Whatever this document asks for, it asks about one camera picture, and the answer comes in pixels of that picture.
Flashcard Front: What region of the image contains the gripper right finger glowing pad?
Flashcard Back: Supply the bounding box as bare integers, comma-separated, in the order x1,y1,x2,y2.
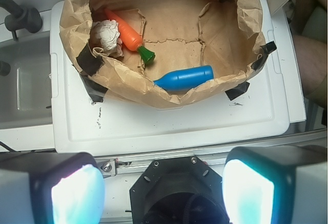
222,146,327,223

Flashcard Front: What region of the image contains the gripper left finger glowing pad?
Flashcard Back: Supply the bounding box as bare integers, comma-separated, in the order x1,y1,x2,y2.
1,152,105,223

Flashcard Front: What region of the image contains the blue plastic bottle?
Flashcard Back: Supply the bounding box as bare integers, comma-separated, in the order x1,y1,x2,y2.
154,65,214,92

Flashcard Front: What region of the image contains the white plastic bin lid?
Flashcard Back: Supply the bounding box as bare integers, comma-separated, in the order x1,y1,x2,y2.
50,0,306,156

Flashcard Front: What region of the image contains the grey sink basin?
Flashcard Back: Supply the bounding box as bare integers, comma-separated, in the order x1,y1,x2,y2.
1,32,52,129

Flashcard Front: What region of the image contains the dark grey faucet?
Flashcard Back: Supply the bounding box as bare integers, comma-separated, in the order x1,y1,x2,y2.
1,0,43,41

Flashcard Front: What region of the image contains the crumpled white paper ball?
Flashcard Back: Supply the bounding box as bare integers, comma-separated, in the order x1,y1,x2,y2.
90,20,124,57

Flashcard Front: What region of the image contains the orange toy carrot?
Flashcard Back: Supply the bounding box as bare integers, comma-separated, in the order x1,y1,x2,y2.
104,8,155,65

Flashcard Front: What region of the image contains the brown paper bag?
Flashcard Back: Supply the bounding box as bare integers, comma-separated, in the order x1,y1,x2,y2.
59,0,276,109

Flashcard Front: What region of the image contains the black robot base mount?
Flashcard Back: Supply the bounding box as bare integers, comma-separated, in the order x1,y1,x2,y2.
130,156,230,223

